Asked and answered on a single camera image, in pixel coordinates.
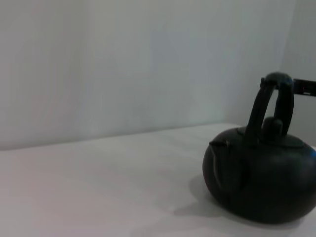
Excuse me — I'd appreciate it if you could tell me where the black round teapot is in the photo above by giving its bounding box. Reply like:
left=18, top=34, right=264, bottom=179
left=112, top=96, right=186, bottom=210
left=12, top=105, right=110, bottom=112
left=202, top=71, right=316, bottom=225

